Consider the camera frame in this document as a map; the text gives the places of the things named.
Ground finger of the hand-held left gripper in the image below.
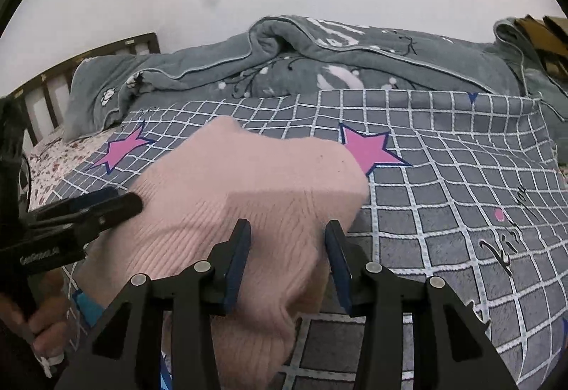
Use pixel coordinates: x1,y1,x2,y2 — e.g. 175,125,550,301
33,187,120,224
58,192,144,242

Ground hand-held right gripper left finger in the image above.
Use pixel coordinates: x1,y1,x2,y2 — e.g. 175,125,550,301
55,218,253,390

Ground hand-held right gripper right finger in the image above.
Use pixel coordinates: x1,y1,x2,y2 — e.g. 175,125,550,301
324,220,518,390

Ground pink knit sweater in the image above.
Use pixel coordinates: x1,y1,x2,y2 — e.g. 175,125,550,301
66,115,370,390

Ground olive brown clothes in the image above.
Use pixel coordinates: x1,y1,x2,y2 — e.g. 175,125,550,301
495,14,568,76

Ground person's left hand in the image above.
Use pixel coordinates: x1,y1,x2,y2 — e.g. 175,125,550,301
0,272,74,373

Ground floral bed sheet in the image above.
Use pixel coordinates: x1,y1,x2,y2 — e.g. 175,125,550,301
24,130,117,214

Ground grey checked quilt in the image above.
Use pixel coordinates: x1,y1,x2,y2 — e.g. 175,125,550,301
44,88,568,390

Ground dark wooden headboard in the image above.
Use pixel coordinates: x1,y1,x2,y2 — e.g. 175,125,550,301
0,32,161,147

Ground grey fleece blanket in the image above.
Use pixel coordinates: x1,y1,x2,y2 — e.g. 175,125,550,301
64,15,568,161

